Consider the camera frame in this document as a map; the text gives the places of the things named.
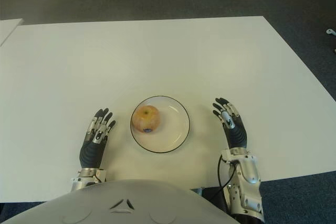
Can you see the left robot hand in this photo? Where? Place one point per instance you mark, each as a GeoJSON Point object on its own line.
{"type": "Point", "coordinates": [92, 153]}

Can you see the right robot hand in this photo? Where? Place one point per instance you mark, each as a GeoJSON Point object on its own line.
{"type": "Point", "coordinates": [236, 134]}

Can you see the yellow-red apple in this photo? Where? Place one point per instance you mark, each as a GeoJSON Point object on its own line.
{"type": "Point", "coordinates": [145, 119]}

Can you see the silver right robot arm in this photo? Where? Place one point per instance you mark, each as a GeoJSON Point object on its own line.
{"type": "Point", "coordinates": [246, 182]}

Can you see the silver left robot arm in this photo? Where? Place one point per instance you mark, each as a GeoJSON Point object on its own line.
{"type": "Point", "coordinates": [81, 180]}

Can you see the white plate with black rim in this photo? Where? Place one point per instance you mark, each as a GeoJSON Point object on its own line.
{"type": "Point", "coordinates": [173, 132]}

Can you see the grey robot torso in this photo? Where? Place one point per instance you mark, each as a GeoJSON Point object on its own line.
{"type": "Point", "coordinates": [126, 203]}

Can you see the small white floor object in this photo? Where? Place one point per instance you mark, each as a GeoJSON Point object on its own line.
{"type": "Point", "coordinates": [331, 31]}

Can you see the white side table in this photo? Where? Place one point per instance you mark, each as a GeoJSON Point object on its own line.
{"type": "Point", "coordinates": [8, 30]}

